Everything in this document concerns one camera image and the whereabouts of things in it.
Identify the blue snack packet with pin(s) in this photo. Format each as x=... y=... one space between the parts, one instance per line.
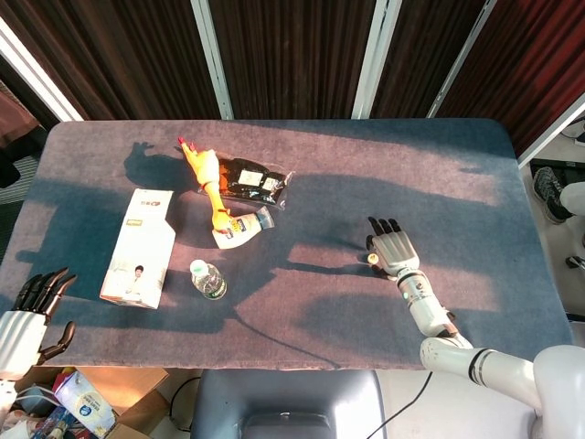
x=57 y=425

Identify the cream mayonnaise squeeze bottle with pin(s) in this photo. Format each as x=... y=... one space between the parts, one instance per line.
x=247 y=228

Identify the yellow rubber chicken toy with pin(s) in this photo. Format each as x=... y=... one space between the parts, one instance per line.
x=205 y=164

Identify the small wooden piece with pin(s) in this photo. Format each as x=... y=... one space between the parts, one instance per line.
x=373 y=258

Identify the clear water bottle green label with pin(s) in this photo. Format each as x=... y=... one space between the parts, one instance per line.
x=208 y=280

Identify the black shoe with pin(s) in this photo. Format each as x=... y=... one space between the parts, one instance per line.
x=577 y=262

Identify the white partition frame post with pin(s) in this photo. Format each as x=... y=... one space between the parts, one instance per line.
x=460 y=59
x=213 y=59
x=376 y=59
x=41 y=84
x=548 y=139

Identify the black item in plastic bag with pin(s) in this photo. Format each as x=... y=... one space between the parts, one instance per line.
x=237 y=192

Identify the person's white trouser leg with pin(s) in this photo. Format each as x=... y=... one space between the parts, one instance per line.
x=576 y=196

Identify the white cardboard product box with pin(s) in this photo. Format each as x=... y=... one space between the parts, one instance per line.
x=141 y=247

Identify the blue velvet table cloth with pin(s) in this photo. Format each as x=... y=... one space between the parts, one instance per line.
x=365 y=183

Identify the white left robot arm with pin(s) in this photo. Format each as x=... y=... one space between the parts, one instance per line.
x=3 y=391

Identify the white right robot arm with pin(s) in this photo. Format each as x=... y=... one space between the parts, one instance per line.
x=425 y=311

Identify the brown cardboard box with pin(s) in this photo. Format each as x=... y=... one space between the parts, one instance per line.
x=123 y=384

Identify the grey robot torso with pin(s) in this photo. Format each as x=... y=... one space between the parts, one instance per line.
x=283 y=393

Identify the grey knit sneaker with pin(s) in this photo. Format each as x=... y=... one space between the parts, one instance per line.
x=548 y=192

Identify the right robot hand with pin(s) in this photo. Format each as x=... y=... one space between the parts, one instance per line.
x=397 y=253

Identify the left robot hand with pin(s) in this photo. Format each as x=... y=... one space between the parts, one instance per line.
x=18 y=340

